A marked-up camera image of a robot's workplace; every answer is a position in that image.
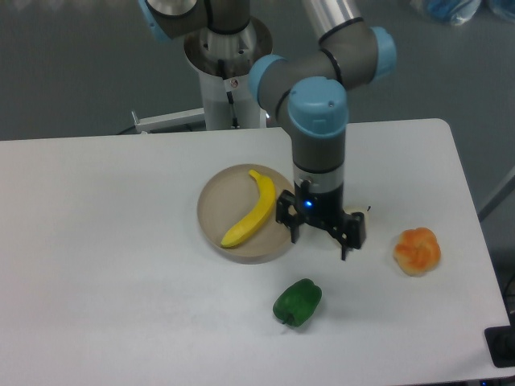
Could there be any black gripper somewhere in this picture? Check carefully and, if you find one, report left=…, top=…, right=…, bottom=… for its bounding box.
left=275, top=166, right=366, bottom=261

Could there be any yellow banana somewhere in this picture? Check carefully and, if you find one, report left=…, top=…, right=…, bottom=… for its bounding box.
left=220, top=169, right=276, bottom=248

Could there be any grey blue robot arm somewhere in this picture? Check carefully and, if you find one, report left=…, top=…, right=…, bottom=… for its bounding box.
left=139, top=1, right=397, bottom=251

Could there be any beige round plate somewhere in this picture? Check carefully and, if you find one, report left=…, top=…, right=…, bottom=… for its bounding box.
left=197, top=164, right=293, bottom=264

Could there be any white pear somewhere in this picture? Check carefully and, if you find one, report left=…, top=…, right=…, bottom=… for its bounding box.
left=344, top=206, right=370, bottom=232

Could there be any green bell pepper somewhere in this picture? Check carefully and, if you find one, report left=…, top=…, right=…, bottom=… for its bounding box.
left=272, top=278, right=323, bottom=327

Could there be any orange bread roll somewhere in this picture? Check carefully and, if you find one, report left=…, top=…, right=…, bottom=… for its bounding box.
left=393, top=228, right=441, bottom=277

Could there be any black device at edge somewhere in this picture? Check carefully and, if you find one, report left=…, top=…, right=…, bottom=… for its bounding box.
left=484, top=326, right=514, bottom=368

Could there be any blue plastic bag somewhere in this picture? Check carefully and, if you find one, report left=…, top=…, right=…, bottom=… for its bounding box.
left=424, top=0, right=481, bottom=26

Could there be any white left support bracket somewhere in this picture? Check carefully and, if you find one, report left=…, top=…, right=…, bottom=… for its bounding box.
left=131, top=108, right=205, bottom=133

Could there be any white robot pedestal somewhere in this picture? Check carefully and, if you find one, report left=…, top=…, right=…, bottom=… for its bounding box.
left=183, top=17, right=273, bottom=131

